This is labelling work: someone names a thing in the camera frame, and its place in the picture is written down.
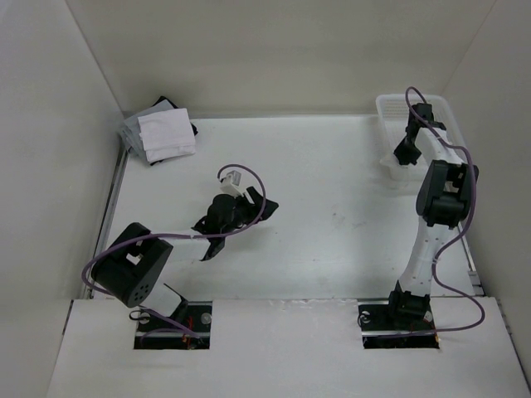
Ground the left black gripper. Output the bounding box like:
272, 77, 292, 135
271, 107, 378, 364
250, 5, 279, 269
222, 187, 277, 237

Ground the folded grey tank top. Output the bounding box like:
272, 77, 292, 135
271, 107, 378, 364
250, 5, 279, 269
118, 103, 172, 163

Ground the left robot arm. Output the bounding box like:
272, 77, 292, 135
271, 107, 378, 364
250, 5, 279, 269
90, 187, 279, 331

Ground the folded black tank top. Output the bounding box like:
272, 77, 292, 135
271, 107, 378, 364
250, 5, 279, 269
153, 95, 198, 136

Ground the white plastic basket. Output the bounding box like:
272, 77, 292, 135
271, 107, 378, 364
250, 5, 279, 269
376, 94, 465, 182

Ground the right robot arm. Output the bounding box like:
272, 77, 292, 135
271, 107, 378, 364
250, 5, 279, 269
384, 101, 479, 335

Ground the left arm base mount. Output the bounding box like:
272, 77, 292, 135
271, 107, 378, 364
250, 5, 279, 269
129, 301, 213, 351

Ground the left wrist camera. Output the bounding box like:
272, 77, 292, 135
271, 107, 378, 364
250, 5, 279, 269
218, 170, 243, 197

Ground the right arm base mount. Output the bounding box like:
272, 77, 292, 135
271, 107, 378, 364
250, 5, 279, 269
358, 300, 440, 349

